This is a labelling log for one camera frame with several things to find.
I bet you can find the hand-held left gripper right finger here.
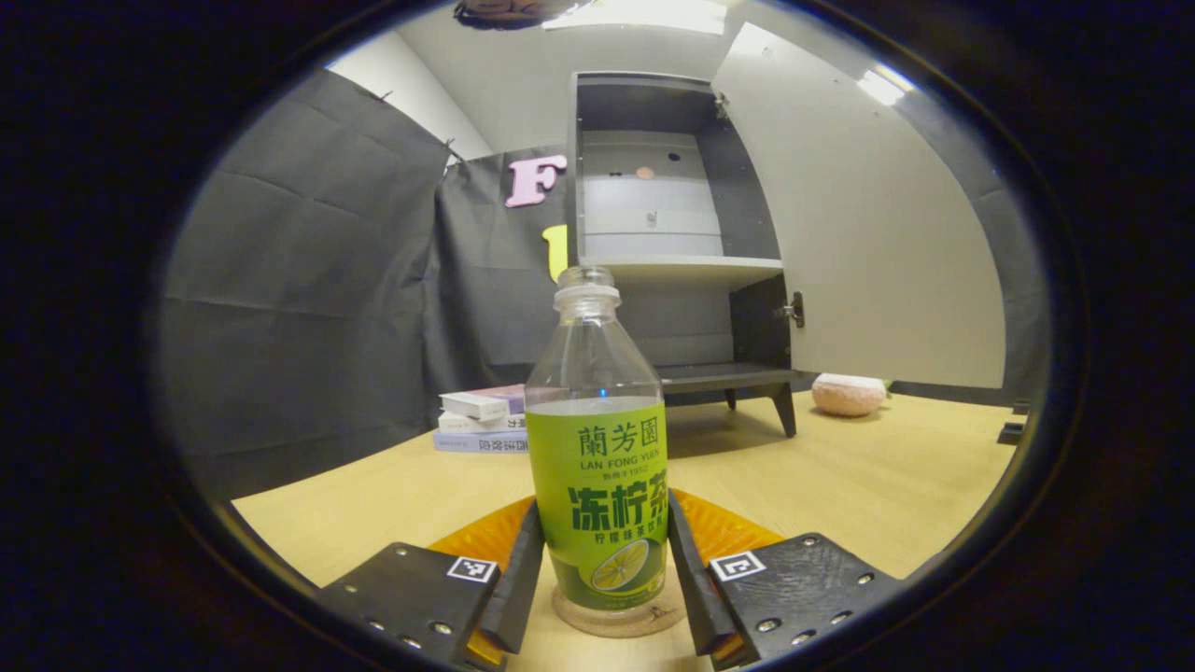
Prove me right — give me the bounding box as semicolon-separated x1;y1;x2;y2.
667;487;905;669

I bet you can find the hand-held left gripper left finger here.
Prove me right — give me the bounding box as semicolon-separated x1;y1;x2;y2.
316;497;547;671

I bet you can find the green label bottle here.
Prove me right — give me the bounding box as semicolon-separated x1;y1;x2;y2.
523;266;671;624

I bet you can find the white cabinet door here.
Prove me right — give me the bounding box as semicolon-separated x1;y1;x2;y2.
711;21;1007;390

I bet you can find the grey cabinet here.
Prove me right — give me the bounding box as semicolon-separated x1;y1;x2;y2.
565;72;804;440

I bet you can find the white cabinet shelf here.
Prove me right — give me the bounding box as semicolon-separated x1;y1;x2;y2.
581;255;785;286

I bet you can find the pink doughnut toy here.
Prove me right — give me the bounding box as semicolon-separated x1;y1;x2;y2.
810;373;888;418

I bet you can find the long ceiling light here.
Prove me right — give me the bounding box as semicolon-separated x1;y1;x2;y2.
856;63;921;106

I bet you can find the black backdrop cloth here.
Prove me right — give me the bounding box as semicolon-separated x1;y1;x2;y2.
159;67;1051;500

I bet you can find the large ceiling light panel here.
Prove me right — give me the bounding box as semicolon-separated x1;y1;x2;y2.
541;0;729;36

